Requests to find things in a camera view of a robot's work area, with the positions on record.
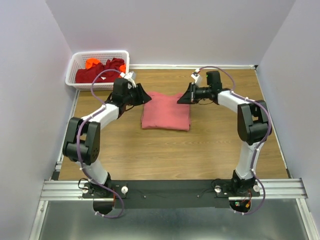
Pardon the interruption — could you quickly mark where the pink t shirt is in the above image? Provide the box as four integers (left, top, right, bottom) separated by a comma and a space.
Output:
141, 91, 191, 132

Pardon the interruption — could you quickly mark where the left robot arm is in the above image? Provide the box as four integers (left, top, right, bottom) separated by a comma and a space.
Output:
62, 78, 152, 193

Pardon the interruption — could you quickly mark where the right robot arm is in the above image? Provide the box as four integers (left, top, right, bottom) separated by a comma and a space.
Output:
177, 68, 272, 194

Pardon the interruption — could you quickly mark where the dark red t shirt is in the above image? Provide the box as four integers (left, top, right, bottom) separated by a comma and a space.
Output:
75, 57, 125, 84

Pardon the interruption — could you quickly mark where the orange t shirt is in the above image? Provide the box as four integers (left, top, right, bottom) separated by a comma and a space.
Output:
85, 58, 127, 83

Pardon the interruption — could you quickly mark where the white plastic laundry basket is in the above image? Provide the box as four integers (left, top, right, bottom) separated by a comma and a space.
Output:
65, 50, 130, 91

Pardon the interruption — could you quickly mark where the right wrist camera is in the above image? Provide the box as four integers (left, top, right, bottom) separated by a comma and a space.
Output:
191, 71, 203, 87

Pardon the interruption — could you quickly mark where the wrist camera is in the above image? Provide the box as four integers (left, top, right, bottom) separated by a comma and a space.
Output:
191, 71, 203, 87
119, 71, 136, 86

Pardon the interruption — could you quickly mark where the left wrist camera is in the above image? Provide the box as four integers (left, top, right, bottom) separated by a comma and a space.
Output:
119, 71, 136, 86

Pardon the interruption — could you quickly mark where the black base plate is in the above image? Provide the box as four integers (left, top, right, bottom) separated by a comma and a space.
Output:
81, 178, 261, 210

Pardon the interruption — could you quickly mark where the aluminium frame rail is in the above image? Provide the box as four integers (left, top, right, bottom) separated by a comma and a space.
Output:
40, 178, 308, 201

